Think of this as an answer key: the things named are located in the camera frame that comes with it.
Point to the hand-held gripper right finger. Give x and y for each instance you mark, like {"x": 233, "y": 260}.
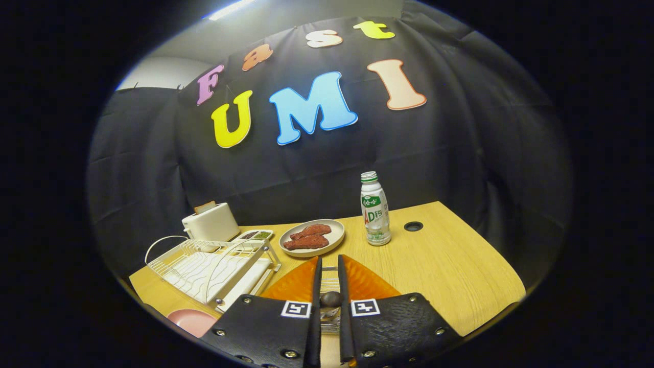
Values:
{"x": 345, "y": 332}

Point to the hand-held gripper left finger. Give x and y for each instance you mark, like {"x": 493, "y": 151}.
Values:
{"x": 314, "y": 332}

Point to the dark spoon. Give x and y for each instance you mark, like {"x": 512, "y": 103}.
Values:
{"x": 331, "y": 299}

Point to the pink plate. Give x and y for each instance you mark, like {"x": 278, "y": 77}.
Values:
{"x": 191, "y": 322}

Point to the beige plate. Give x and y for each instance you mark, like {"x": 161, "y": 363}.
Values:
{"x": 335, "y": 232}

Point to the red meat piece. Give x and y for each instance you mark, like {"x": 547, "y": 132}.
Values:
{"x": 311, "y": 231}
{"x": 306, "y": 243}

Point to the white divided bean tray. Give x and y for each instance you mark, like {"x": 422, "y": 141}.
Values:
{"x": 258, "y": 235}

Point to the white drink bottle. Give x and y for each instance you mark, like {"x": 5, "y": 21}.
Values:
{"x": 375, "y": 214}

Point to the black table grommet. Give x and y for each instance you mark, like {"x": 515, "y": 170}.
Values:
{"x": 413, "y": 226}

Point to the white toaster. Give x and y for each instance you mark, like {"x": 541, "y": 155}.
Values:
{"x": 212, "y": 225}

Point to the bread slice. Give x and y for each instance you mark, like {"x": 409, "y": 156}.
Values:
{"x": 204, "y": 207}

